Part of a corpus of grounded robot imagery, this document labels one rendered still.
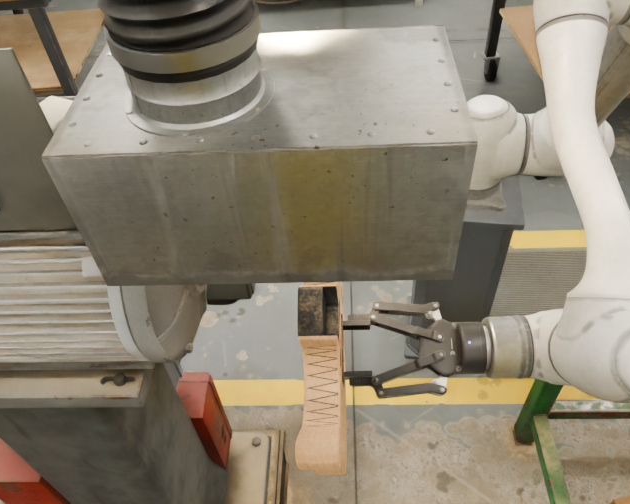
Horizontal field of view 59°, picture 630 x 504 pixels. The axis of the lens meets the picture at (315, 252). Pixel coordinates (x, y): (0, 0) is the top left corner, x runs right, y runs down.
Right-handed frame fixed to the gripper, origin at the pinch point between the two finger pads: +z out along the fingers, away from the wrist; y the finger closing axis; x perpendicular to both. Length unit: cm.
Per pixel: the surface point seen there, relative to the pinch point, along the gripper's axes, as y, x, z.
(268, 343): 27, -123, 31
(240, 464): -15, -74, 30
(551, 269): 58, -136, -82
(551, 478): -19, -82, -53
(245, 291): 14.6, -16.4, 18.5
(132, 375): -4.8, 10.0, 27.7
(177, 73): 8, 53, 9
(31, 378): -5.0, 10.2, 41.4
